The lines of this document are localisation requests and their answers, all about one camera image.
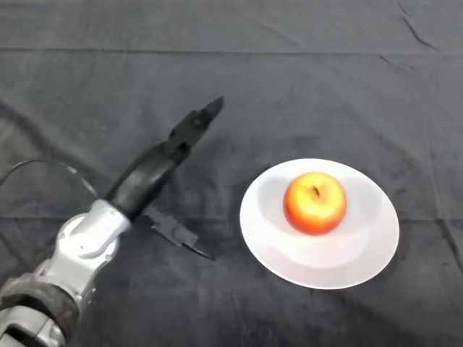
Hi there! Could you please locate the black cloth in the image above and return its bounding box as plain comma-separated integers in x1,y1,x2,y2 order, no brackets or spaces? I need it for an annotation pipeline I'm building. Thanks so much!
0,0,463,347

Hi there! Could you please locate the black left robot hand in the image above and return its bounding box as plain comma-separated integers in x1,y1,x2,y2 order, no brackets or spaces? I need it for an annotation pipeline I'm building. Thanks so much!
103,95,225,262

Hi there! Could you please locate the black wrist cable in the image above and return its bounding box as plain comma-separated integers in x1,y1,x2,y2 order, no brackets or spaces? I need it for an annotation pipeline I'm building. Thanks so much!
0,159,99,198

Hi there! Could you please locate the white round plate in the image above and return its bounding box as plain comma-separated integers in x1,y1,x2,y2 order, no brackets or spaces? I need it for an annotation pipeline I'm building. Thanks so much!
239,158,401,291

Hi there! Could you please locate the red yellow apple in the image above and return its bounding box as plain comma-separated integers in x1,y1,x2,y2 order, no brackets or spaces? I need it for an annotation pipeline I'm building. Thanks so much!
283,171,348,236

